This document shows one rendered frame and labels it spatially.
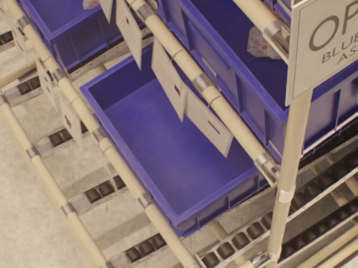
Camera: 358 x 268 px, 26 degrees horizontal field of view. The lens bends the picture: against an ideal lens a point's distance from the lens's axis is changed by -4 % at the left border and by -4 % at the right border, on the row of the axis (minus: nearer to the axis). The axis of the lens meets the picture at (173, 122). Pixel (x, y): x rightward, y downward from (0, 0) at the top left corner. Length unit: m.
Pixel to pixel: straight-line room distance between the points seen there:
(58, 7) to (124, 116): 0.36
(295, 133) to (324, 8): 0.31
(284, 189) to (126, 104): 0.58
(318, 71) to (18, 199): 1.69
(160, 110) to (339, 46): 0.85
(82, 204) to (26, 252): 0.50
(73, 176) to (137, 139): 0.82
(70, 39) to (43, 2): 0.23
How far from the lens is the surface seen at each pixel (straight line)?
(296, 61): 0.91
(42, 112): 2.65
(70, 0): 1.95
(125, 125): 1.74
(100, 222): 2.45
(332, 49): 0.95
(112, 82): 1.70
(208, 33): 1.22
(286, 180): 1.27
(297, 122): 1.09
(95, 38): 1.81
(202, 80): 1.41
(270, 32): 1.00
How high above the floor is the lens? 2.27
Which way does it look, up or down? 62 degrees down
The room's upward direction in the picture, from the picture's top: 7 degrees counter-clockwise
